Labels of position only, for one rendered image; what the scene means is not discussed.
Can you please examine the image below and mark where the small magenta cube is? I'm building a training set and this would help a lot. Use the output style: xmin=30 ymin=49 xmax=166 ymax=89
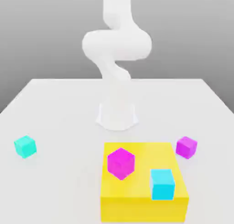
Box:
xmin=107 ymin=147 xmax=136 ymax=181

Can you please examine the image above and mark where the small purple cube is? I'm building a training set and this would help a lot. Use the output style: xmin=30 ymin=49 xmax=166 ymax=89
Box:
xmin=175 ymin=136 xmax=198 ymax=160

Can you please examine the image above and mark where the small cyan cube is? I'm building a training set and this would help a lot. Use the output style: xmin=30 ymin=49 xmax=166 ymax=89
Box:
xmin=150 ymin=169 xmax=176 ymax=201

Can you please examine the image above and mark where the small turquoise cube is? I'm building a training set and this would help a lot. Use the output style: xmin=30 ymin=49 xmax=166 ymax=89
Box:
xmin=14 ymin=135 xmax=37 ymax=159

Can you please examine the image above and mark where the large yellow box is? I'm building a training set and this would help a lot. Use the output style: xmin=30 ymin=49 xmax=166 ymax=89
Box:
xmin=100 ymin=142 xmax=190 ymax=223

